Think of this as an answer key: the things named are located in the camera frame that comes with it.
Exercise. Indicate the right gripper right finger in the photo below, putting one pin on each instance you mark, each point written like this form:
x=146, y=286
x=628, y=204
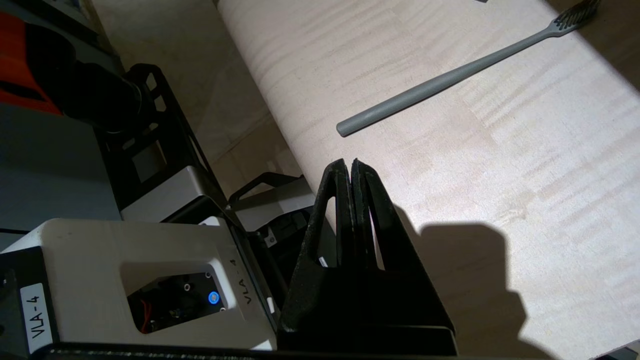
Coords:
x=395, y=300

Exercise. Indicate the grey toothbrush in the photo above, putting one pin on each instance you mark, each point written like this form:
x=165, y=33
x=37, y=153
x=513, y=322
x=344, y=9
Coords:
x=425, y=90

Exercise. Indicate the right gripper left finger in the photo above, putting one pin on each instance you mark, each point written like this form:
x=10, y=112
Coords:
x=320, y=300

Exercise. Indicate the robot base chassis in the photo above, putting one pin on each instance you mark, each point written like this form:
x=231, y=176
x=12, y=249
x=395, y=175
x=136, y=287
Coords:
x=100, y=250

